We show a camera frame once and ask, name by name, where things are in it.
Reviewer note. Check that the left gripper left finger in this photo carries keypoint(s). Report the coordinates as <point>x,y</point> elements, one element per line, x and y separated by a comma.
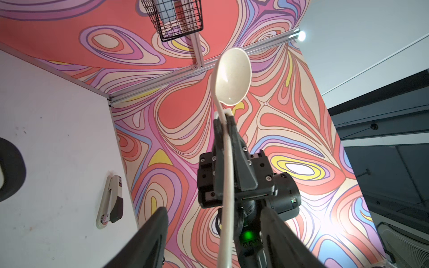
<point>146,248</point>

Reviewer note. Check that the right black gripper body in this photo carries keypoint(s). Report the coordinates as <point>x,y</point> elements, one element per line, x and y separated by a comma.
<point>279,191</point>

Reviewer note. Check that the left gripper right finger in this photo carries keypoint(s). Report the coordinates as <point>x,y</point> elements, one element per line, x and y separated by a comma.
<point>282,247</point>

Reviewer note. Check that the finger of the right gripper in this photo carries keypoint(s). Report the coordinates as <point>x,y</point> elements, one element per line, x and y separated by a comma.
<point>219,162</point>
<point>244,174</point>

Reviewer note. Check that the cream plastic ladle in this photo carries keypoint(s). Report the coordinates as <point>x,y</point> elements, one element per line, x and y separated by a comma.
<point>231,83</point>

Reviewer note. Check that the stainless steel pot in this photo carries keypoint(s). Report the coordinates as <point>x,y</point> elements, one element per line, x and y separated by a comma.
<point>13,169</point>

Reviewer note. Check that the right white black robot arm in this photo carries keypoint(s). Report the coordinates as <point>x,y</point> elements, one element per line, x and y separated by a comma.
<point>246,235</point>

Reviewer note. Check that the black wire basket back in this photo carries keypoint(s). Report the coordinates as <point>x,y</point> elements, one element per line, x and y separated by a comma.
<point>173,19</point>

